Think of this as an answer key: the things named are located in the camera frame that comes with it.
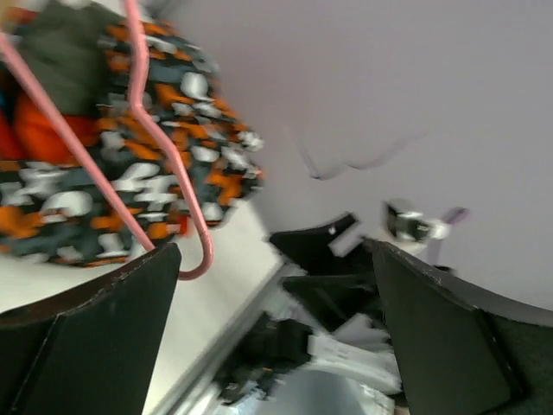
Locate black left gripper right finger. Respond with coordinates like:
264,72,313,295
371,240,552,414

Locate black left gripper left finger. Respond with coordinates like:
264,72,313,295
1,243,181,415

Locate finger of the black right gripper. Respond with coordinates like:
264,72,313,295
268,212,373,276
282,274,385,332

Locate orange black camouflage shorts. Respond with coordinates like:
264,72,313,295
1,17,263,267

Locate pink hanger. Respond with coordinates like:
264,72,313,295
1,0,214,281

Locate olive grey shorts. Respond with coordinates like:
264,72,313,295
17,1,123,117

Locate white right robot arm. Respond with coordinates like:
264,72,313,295
238,213,401,395

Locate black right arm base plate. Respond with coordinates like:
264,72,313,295
213,313,313,405

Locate aluminium mounting rail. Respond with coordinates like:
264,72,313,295
152,263,299,414

